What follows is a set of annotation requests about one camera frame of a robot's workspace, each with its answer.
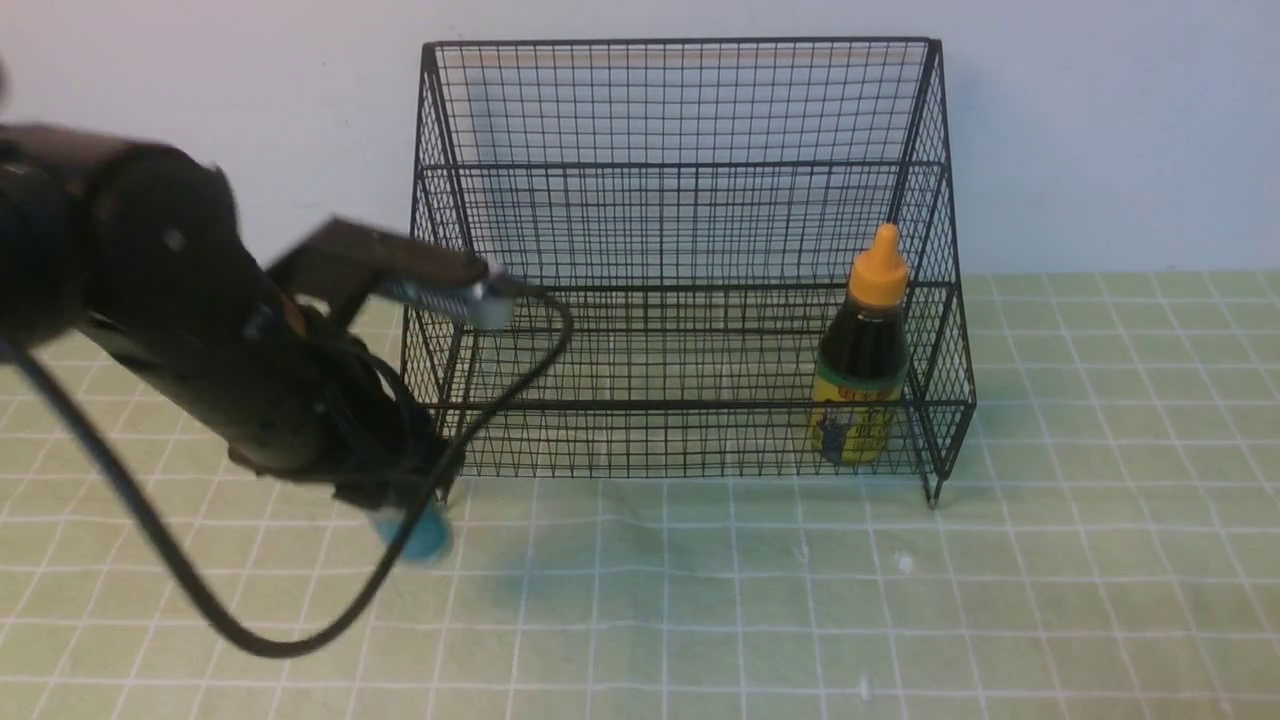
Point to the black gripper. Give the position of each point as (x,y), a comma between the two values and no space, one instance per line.
(342,417)

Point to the clear spice jar green lid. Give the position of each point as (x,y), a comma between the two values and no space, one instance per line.
(430,537)

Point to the dark sauce bottle orange cap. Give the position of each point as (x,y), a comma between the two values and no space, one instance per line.
(862,358)

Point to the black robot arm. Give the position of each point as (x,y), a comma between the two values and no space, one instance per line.
(136,245)

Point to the green checkered tablecloth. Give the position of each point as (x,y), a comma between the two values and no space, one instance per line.
(1106,549)

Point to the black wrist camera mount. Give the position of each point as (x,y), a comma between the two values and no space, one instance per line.
(342,264)

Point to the black wire mesh shelf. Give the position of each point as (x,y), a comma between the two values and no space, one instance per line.
(697,203)

